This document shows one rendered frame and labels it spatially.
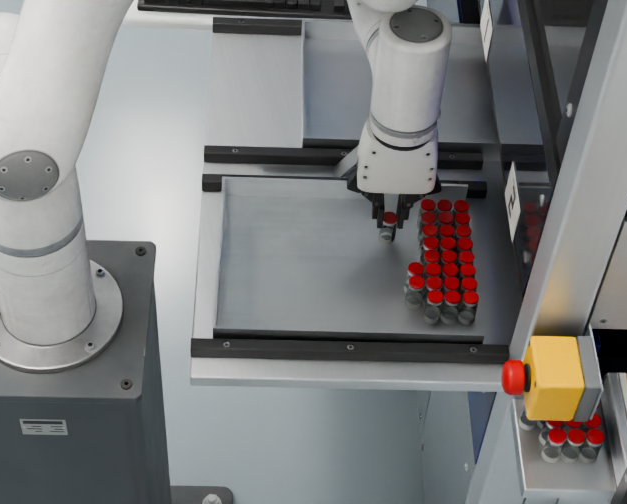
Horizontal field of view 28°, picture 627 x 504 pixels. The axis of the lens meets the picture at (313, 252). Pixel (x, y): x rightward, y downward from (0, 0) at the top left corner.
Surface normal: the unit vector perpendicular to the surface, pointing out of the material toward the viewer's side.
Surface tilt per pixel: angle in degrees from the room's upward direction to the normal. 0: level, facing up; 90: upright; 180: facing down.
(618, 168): 90
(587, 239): 90
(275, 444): 0
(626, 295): 90
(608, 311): 90
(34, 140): 67
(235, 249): 0
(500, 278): 0
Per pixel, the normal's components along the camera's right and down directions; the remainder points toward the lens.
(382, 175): -0.08, 0.78
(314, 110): 0.04, -0.65
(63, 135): 0.62, 0.39
